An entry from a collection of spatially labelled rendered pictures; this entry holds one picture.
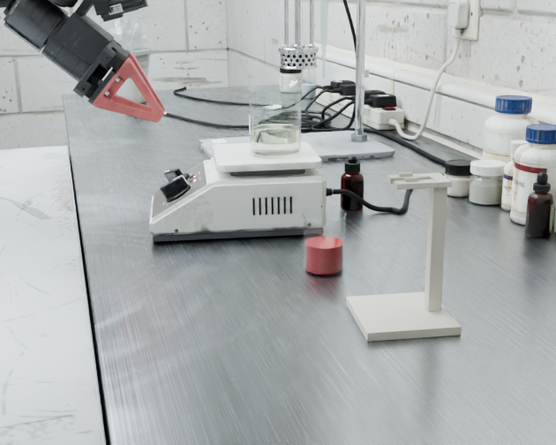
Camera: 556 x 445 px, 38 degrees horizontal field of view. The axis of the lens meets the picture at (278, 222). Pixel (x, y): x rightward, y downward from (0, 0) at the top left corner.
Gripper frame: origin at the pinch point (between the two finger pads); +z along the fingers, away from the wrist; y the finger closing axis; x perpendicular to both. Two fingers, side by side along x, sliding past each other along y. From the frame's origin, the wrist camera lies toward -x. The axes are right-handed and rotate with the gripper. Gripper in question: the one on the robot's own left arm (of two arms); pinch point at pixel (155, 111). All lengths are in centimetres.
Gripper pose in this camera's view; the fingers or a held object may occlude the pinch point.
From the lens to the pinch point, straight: 100.4
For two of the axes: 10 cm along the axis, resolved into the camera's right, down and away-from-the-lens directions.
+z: 7.6, 5.9, 2.7
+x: -6.4, 7.5, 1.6
